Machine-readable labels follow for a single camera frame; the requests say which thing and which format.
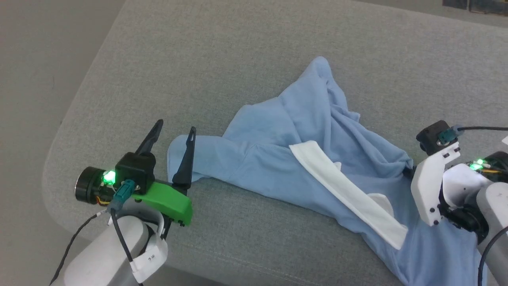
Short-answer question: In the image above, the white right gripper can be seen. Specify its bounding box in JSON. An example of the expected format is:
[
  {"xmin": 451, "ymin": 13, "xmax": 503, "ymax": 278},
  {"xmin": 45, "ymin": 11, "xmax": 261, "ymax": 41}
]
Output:
[{"xmin": 411, "ymin": 142, "xmax": 461, "ymax": 227}]

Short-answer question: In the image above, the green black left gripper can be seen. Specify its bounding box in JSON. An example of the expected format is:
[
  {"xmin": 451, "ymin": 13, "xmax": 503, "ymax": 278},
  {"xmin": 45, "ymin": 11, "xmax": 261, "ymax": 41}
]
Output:
[{"xmin": 131, "ymin": 119, "xmax": 197, "ymax": 228}]

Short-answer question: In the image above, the light blue shirt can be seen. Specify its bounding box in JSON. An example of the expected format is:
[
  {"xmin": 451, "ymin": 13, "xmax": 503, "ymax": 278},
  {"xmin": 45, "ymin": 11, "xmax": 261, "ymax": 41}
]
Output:
[{"xmin": 167, "ymin": 56, "xmax": 491, "ymax": 286}]

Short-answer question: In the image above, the grey fabric sofa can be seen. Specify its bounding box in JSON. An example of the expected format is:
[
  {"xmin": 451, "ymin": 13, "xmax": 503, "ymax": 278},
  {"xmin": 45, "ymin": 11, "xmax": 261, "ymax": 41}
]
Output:
[{"xmin": 42, "ymin": 0, "xmax": 508, "ymax": 286}]

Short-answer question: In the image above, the black cable teal connector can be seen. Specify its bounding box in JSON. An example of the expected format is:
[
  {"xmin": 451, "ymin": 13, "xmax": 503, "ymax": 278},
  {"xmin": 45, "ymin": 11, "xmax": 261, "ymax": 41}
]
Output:
[
  {"xmin": 438, "ymin": 125, "xmax": 508, "ymax": 145},
  {"xmin": 106, "ymin": 180, "xmax": 144, "ymax": 286}
]

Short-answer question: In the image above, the thin black cable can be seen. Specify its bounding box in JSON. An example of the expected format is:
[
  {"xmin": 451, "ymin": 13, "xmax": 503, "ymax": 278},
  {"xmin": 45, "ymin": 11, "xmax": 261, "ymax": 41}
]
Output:
[
  {"xmin": 477, "ymin": 226, "xmax": 508, "ymax": 286},
  {"xmin": 50, "ymin": 213, "xmax": 110, "ymax": 286}
]

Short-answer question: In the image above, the white cable tag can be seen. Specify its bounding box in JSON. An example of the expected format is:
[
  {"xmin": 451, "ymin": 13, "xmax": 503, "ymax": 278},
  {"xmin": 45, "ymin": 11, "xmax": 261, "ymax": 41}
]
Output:
[{"xmin": 130, "ymin": 232, "xmax": 169, "ymax": 283}]

